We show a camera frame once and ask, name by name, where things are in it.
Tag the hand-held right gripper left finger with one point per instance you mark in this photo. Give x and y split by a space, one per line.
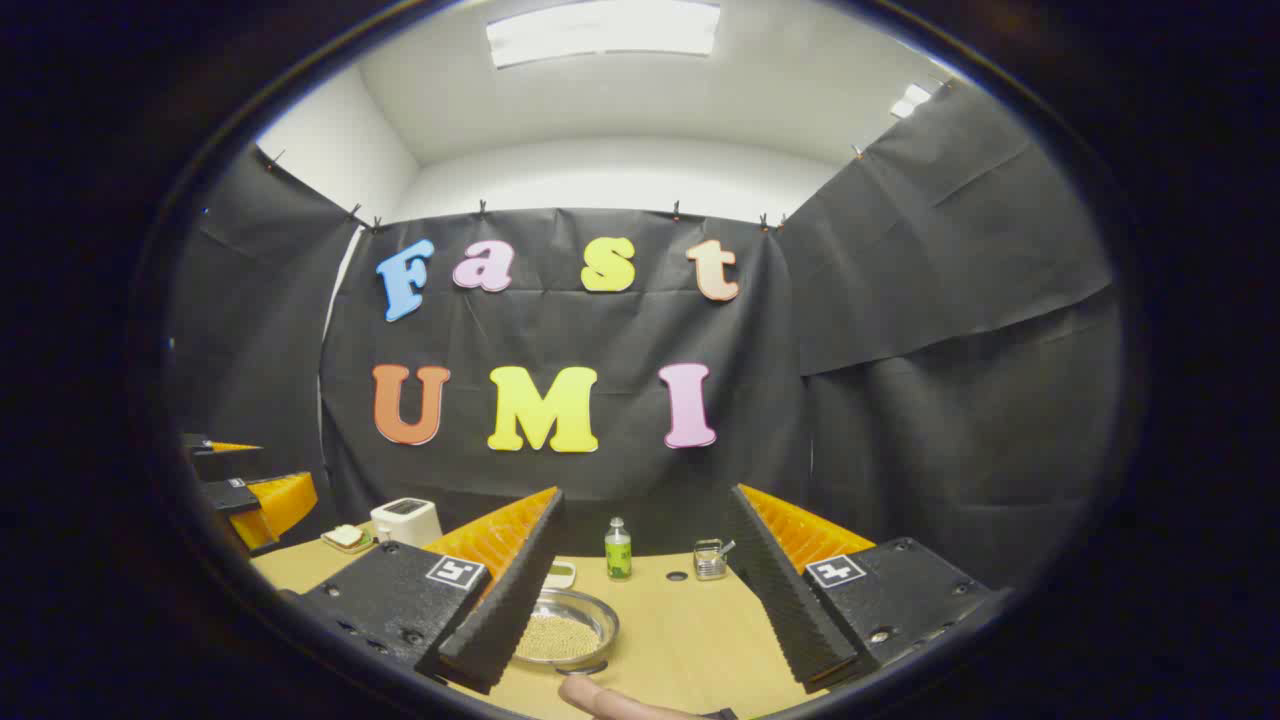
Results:
510 600

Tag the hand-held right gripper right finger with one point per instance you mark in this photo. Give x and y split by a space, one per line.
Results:
780 600

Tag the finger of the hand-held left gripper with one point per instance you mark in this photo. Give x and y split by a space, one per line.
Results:
280 500
225 462

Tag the large soybean heap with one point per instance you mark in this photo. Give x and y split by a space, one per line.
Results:
560 638

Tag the white divided dish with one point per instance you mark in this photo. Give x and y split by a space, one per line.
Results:
562 575

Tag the bread slice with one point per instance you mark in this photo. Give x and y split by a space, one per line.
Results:
346 536

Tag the green drink bottle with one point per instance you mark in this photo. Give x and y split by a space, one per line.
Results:
618 555

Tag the white toaster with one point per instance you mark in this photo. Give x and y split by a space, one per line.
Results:
405 522

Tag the black backdrop cloth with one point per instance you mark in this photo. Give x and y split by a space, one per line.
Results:
600 330

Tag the row of backdrop clips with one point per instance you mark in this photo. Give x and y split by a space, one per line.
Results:
481 208

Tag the small ceiling light panel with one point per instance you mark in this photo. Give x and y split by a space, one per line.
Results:
910 100

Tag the large ceiling light panel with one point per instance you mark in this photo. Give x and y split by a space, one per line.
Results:
600 30

